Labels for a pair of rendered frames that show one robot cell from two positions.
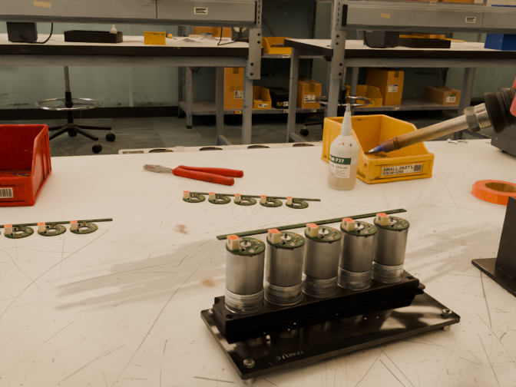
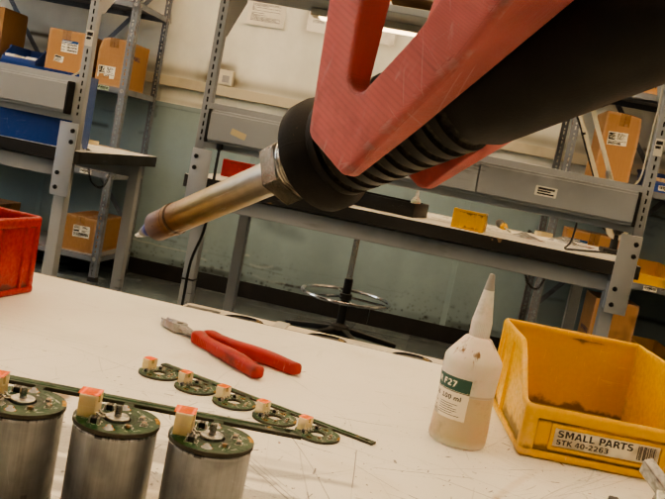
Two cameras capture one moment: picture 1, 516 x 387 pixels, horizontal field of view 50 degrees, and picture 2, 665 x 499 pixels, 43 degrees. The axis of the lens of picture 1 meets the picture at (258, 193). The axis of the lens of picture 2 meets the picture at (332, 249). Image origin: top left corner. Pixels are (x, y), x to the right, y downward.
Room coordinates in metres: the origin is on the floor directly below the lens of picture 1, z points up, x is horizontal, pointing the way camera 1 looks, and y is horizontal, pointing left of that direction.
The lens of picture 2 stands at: (0.16, -0.22, 0.90)
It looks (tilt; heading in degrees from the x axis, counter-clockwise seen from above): 6 degrees down; 25
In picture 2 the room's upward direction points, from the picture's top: 11 degrees clockwise
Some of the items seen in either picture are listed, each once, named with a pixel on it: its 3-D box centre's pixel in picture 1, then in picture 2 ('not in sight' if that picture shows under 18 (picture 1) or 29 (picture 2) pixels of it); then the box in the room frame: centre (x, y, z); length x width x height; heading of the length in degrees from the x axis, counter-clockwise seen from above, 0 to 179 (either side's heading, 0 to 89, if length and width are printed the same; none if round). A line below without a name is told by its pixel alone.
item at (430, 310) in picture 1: (330, 320); not in sight; (0.32, -0.05, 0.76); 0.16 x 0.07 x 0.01; 116
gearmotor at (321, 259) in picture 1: (320, 266); (9, 479); (0.34, -0.04, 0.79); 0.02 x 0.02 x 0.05
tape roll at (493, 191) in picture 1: (500, 191); not in sight; (0.61, -0.28, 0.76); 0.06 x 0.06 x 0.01
